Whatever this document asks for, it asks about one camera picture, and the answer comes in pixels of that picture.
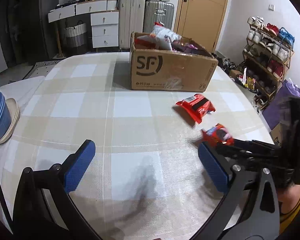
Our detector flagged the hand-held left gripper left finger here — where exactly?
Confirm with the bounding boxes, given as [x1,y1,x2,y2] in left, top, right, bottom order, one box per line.
[12,139,96,240]

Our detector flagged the silver suitcase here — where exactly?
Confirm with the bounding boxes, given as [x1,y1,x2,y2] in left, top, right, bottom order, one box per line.
[143,0,175,34]

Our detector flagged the white drawer desk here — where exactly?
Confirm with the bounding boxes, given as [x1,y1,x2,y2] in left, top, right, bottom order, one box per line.
[48,0,120,55]

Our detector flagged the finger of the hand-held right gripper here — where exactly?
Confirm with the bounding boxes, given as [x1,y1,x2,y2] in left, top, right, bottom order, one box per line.
[234,138,282,155]
[216,145,283,170]

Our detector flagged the dark tall cabinet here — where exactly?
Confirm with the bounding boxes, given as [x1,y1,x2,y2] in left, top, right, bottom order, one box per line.
[5,0,44,65]

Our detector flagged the person's right forearm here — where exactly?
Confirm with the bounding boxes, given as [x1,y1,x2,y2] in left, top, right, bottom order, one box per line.
[276,182,300,230]

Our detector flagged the rows of assorted shoes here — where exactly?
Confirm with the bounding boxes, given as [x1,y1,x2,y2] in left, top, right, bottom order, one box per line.
[247,16,295,105]

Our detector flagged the brown cardboard box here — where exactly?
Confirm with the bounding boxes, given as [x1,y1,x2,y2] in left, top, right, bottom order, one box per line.
[129,32,218,92]

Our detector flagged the black white patterned rug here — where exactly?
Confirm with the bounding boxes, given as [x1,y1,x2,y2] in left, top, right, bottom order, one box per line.
[22,59,65,80]

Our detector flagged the purple gift bag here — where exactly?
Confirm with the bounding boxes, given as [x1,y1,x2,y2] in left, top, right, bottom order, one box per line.
[262,78,300,130]

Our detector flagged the woven laundry basket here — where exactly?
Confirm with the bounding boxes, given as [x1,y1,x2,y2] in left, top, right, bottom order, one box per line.
[65,21,88,48]

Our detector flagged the wooden shoe rack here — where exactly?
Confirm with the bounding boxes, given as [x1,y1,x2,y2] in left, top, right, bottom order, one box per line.
[242,22,295,110]

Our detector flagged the checkered tablecloth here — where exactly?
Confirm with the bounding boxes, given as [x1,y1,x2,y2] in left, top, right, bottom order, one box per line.
[1,51,278,240]

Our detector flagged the red glossy snack packet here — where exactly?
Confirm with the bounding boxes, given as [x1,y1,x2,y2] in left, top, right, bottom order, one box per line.
[201,123,235,147]

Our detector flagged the white high-top sneaker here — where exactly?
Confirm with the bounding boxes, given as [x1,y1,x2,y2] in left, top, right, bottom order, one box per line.
[251,95,263,115]

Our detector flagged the cream suitcase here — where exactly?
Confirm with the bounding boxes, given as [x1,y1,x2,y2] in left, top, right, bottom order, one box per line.
[118,0,145,50]

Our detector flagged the pile of dark shoes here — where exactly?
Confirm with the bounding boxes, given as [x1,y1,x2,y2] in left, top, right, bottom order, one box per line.
[216,52,243,72]

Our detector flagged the red black striped snack packet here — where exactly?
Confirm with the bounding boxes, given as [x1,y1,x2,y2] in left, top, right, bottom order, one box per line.
[175,94,216,124]

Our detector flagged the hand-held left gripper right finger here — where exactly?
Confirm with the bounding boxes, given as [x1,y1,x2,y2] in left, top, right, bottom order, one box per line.
[197,142,280,240]

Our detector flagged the wooden door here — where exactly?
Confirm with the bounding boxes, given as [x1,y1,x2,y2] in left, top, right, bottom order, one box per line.
[174,0,231,53]

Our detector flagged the dark grey refrigerator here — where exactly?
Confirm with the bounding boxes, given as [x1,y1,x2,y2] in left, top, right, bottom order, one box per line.
[38,0,68,58]

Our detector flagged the cat print cardboard box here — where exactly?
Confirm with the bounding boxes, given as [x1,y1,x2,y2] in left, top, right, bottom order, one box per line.
[270,124,284,147]

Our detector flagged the white red snack packet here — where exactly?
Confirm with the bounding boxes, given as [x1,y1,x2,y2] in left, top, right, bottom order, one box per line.
[150,25,183,50]

